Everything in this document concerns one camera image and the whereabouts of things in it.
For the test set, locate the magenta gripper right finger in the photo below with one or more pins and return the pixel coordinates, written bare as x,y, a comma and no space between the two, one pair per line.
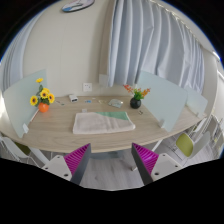
153,166

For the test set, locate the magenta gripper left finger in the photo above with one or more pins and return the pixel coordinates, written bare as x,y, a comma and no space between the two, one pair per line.
72,166

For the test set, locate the beige and green towel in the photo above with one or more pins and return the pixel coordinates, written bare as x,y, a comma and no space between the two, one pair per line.
102,123

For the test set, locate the green and white chair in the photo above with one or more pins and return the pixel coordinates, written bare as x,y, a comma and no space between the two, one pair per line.
190,148

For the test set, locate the small white box device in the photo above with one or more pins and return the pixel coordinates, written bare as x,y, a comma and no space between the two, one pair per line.
73,98

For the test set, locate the right frosted desk divider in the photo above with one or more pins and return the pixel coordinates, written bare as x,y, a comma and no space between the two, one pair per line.
165,101

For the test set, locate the frosted desk divider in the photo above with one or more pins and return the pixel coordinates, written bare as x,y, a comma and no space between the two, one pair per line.
165,101
17,101

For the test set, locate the orange flowers in black vase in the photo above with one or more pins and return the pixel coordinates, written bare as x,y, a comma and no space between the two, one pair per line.
138,95

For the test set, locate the white chair left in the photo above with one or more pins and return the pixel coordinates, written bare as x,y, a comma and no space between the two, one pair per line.
15,151

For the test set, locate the sunflowers in orange vase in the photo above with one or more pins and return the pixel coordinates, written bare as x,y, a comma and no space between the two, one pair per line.
43,98

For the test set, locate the far right frosted divider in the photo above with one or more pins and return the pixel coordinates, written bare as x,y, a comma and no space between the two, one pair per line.
196,102

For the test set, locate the left frosted desk divider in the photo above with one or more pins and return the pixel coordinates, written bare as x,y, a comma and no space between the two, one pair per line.
17,101

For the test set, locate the light blue curtain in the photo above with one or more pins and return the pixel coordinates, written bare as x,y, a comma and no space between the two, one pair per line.
147,37

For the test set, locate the white wall socket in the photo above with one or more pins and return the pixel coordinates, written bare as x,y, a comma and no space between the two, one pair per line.
87,87

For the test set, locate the round wall clock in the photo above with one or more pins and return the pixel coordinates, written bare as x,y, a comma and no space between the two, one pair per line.
77,5

